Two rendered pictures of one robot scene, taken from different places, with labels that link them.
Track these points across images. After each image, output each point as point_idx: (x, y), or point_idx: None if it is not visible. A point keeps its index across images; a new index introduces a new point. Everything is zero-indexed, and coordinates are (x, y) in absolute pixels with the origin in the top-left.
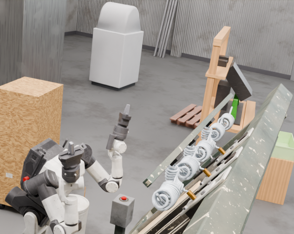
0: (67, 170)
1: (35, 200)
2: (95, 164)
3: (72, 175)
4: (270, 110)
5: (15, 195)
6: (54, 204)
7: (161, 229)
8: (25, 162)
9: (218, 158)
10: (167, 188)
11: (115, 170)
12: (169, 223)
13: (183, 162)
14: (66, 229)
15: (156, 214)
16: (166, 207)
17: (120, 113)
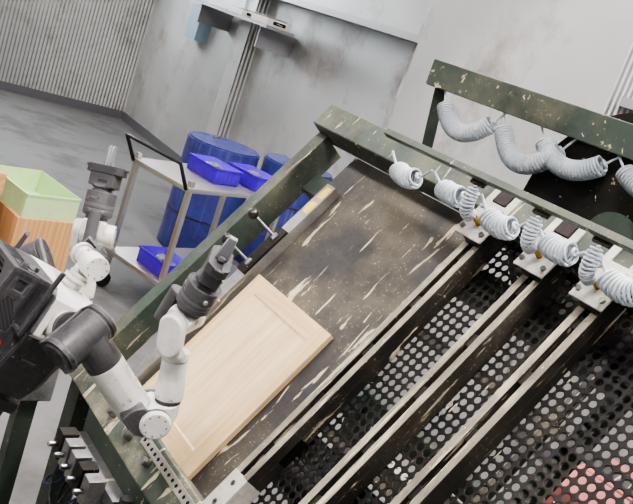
0: (211, 294)
1: (5, 384)
2: None
3: (214, 303)
4: None
5: None
6: (129, 372)
7: (456, 348)
8: None
9: (471, 232)
10: (630, 278)
11: (90, 283)
12: (471, 335)
13: (571, 242)
14: (170, 414)
15: None
16: None
17: (103, 166)
